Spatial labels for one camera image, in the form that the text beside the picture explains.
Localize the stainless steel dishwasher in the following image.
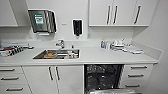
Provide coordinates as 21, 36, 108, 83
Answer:
83, 63, 134, 94

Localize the stainless steel sink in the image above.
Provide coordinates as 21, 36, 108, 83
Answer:
32, 48, 81, 61

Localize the blue dish soap bottle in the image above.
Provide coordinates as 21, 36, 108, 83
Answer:
100, 39, 106, 49

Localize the black soap dispenser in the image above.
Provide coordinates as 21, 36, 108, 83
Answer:
72, 19, 83, 38

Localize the small white cup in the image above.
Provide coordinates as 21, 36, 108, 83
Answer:
105, 41, 111, 50

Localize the chrome faucet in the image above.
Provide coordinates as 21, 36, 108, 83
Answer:
55, 39, 66, 50

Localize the orange bowl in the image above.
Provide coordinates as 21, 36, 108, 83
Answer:
44, 51, 56, 59

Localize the steel paper towel dispenser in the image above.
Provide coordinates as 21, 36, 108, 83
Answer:
27, 9, 58, 35

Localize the white two-door sink cabinet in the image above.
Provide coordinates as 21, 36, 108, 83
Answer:
22, 64, 85, 94

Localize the narrow white drawer unit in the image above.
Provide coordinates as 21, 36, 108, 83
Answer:
119, 63, 155, 92

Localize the wide white drawer unit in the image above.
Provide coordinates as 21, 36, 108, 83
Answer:
0, 65, 33, 94

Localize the white wall cabinet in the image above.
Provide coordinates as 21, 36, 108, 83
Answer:
0, 0, 20, 28
88, 0, 160, 28

